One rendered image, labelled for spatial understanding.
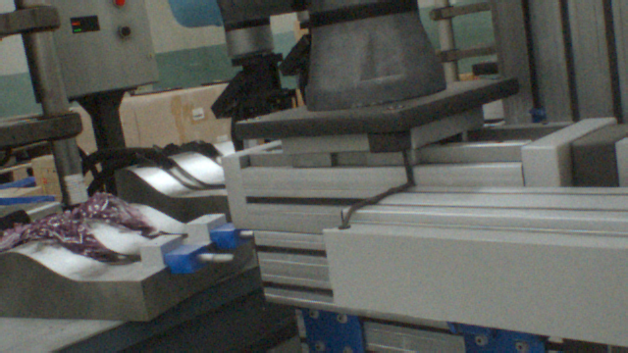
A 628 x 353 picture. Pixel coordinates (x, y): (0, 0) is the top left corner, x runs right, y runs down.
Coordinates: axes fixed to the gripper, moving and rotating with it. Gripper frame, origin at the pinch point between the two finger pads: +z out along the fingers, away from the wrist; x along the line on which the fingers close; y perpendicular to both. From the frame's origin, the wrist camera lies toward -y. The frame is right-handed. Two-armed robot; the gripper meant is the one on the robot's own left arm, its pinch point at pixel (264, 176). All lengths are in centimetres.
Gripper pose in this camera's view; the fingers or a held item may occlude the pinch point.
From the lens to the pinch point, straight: 129.6
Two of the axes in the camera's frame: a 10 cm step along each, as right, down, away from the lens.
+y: 7.1, 0.0, -7.0
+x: 6.8, -2.3, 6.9
